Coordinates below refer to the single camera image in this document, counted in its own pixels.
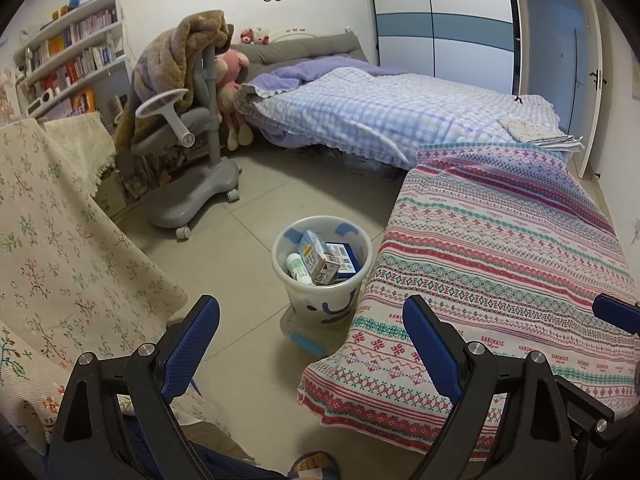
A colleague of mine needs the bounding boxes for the white bottle green label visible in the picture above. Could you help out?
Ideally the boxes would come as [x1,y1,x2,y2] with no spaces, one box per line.
[285,252,314,285]

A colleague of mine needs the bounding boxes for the pink plush toy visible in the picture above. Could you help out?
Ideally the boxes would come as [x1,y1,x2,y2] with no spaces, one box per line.
[215,49,254,152]

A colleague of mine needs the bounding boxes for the white door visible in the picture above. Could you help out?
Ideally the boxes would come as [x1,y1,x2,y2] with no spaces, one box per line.
[526,0,604,178]

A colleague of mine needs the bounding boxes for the floral cream cloth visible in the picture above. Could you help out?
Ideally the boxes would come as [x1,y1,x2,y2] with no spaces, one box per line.
[1,119,190,453]

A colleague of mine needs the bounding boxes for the blue white carton box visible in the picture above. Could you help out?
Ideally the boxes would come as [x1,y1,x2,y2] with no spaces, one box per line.
[326,242,361,282]

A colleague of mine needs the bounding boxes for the folded white cloth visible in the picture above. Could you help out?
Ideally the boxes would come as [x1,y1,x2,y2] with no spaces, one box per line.
[498,117,584,153]

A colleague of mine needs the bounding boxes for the white bookshelf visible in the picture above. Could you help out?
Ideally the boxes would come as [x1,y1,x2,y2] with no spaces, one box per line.
[13,0,132,122]

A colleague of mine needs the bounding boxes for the white trash bin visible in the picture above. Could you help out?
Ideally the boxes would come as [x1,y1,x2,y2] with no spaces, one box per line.
[271,214,374,330]

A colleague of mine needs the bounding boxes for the grey desk chair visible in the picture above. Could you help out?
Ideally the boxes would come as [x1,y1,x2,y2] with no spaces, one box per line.
[131,46,241,242]

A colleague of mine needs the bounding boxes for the small milk carton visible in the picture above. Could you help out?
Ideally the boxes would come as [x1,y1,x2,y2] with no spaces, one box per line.
[297,230,340,285]

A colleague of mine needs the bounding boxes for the patterned striped blanket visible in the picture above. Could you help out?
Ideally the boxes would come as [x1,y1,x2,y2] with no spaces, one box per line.
[297,143,639,452]

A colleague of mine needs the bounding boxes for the grey headboard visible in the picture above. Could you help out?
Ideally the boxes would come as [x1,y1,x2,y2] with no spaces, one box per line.
[232,32,368,82]

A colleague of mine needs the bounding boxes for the white blue wardrobe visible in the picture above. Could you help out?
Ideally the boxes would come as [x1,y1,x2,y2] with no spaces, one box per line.
[372,0,521,94]

